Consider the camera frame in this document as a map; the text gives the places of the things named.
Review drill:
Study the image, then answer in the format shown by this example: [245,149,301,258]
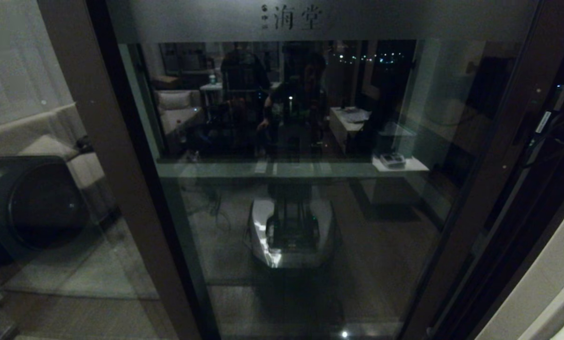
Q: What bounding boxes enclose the brown framed sliding glass door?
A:
[100,0,564,340]

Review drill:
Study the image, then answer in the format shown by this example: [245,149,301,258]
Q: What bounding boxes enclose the brown framed fixed glass panel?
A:
[0,0,202,340]

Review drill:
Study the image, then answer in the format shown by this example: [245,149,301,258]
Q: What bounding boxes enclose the beige sofa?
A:
[0,102,118,223]

